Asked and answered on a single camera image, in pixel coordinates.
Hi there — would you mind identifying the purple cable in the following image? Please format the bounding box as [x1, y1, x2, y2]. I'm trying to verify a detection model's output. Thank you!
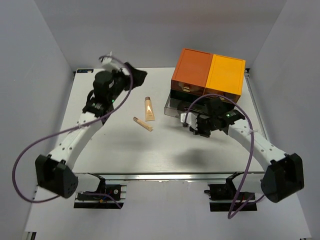
[11, 55, 134, 204]
[184, 93, 266, 220]

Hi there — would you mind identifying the clear yellow drawer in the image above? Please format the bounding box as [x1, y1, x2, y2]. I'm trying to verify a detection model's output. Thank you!
[203, 88, 241, 103]

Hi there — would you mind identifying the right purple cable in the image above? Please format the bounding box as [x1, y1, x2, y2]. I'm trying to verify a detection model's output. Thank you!
[184, 93, 266, 220]

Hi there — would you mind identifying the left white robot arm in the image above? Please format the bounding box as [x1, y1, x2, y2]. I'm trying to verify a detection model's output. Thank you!
[35, 62, 148, 200]

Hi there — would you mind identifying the blue table label sticker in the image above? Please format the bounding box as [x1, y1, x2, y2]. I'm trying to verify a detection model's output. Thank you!
[76, 68, 94, 74]

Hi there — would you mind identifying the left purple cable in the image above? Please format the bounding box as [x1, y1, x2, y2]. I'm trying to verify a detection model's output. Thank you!
[11, 55, 134, 204]

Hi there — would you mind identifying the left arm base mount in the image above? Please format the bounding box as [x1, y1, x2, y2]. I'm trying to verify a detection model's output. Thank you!
[73, 173, 127, 210]

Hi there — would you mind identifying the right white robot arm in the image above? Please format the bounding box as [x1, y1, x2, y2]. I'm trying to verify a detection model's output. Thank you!
[180, 98, 305, 203]

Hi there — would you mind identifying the small beige concealer tube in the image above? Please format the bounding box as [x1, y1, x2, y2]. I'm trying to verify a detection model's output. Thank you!
[133, 116, 153, 132]

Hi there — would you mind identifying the yellow drawer box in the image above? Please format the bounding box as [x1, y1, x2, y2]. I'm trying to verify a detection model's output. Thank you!
[204, 54, 246, 95]

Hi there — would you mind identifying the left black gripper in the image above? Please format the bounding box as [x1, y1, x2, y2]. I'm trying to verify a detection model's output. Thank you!
[108, 63, 148, 104]

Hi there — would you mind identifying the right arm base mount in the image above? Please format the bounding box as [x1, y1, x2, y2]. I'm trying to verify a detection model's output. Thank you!
[203, 172, 258, 212]

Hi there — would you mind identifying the clear orange drawer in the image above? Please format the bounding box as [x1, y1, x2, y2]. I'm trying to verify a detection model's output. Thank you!
[171, 80, 205, 96]

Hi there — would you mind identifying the orange drawer box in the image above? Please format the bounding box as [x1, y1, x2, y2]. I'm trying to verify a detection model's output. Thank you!
[171, 48, 213, 88]

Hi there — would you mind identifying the large beige cosmetic tube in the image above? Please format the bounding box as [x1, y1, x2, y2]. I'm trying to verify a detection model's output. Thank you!
[144, 96, 155, 122]

